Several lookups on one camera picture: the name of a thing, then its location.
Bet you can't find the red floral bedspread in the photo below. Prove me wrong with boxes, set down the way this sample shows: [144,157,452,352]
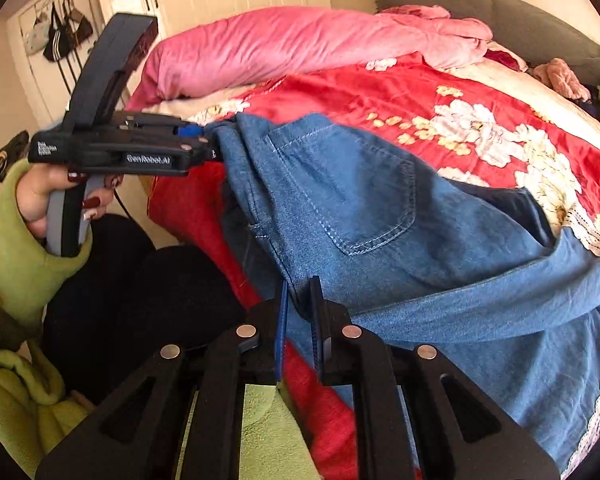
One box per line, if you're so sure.
[147,52,600,480]

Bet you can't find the pink rolled duvet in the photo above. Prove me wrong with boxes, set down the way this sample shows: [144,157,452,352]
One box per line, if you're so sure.
[126,6,493,110]

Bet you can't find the blue denim lace-trimmed pants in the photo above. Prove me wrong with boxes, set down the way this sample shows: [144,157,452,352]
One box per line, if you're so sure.
[204,114,600,474]

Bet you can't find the pink fluffy garment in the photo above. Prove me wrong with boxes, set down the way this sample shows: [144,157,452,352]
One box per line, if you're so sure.
[532,58,591,101]

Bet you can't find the grey upholstered headboard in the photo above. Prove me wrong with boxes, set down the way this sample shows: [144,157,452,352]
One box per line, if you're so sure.
[376,0,600,86]

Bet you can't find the left hand red nails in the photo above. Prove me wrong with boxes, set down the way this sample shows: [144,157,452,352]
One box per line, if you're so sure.
[16,164,123,240]

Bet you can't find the white door with bags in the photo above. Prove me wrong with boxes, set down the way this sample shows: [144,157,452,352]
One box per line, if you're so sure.
[3,0,112,127]

